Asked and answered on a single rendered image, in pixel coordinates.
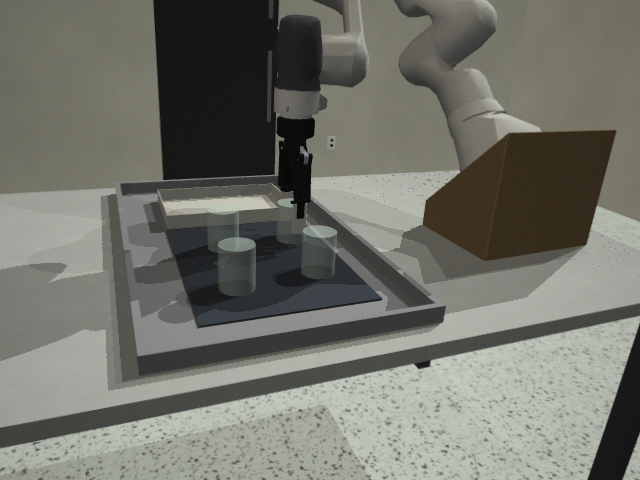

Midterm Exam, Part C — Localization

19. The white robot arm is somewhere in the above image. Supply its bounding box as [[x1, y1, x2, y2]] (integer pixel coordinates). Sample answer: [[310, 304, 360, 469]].
[[274, 0, 542, 172]]

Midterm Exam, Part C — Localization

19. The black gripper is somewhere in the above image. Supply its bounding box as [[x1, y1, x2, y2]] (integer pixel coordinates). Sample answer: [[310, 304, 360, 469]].
[[277, 116, 315, 234]]

